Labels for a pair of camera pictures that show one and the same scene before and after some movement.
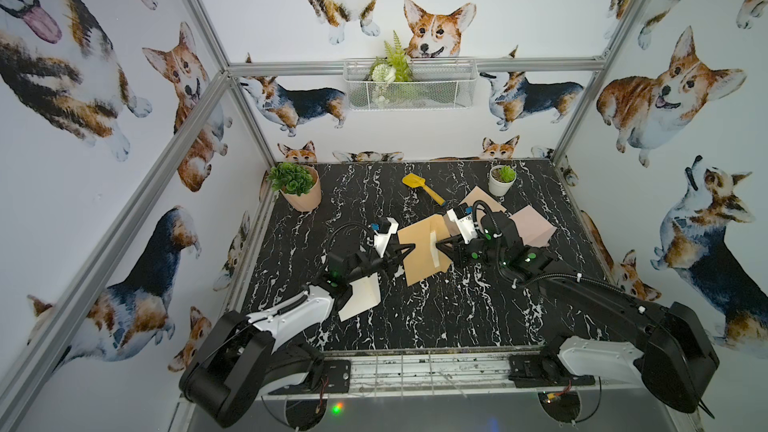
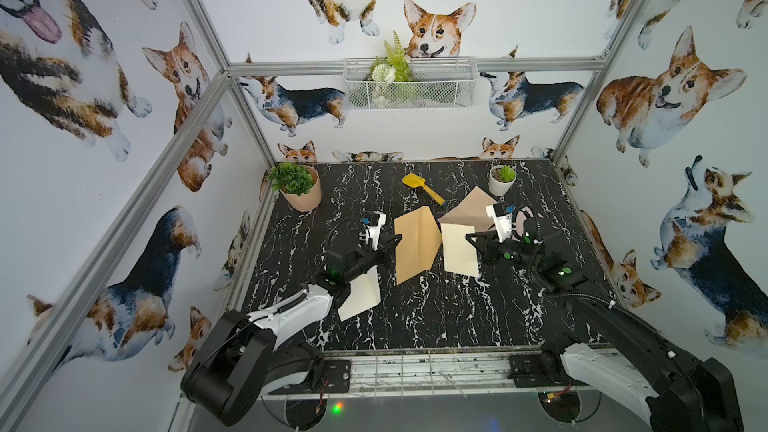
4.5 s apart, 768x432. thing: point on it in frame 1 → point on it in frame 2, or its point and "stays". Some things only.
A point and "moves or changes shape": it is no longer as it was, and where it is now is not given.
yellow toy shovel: x=418 y=182 stays
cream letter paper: x=434 y=249 moves or changes shape
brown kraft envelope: x=425 y=260 moves or changes shape
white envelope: x=365 y=294 stays
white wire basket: x=437 y=84 stays
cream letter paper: x=490 y=205 stays
